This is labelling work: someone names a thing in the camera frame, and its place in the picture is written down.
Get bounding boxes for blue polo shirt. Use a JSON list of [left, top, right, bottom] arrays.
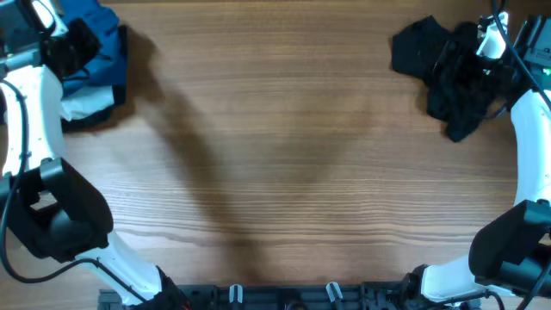
[[59, 0, 127, 96]]

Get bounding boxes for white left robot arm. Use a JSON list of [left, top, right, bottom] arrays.
[[1, 1, 178, 309]]

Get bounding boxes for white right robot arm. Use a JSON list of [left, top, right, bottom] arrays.
[[392, 5, 550, 307]]

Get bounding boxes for crumpled black shirt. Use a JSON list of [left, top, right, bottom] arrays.
[[391, 16, 514, 142]]

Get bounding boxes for folded light blue jeans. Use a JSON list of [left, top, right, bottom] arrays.
[[60, 86, 115, 121]]

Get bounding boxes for folded black garment under jeans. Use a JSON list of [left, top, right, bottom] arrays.
[[62, 26, 128, 132]]

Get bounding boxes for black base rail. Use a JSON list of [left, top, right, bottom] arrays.
[[97, 282, 481, 310]]

